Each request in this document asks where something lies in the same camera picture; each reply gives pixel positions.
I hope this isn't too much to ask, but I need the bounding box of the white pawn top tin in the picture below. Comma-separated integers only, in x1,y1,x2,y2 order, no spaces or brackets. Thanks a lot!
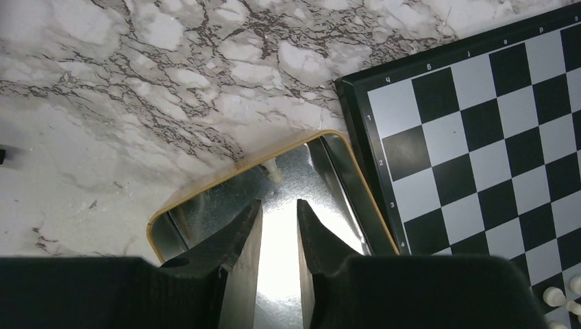
261,158,284,184

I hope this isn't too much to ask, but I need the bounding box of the black white chess board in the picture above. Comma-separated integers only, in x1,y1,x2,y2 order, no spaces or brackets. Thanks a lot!
336,3,580,302

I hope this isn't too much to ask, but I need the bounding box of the gold tin tray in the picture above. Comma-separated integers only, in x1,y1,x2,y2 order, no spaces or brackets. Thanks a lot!
147,130,399,328

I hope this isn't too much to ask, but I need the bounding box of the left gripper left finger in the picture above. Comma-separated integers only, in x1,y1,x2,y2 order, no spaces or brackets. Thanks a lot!
1,199,262,328

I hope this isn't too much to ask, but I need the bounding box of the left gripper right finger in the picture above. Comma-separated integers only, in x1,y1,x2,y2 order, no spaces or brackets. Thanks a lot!
297,199,547,328

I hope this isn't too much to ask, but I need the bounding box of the black board clip upper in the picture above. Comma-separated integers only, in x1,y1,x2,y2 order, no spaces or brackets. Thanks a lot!
0,149,6,165

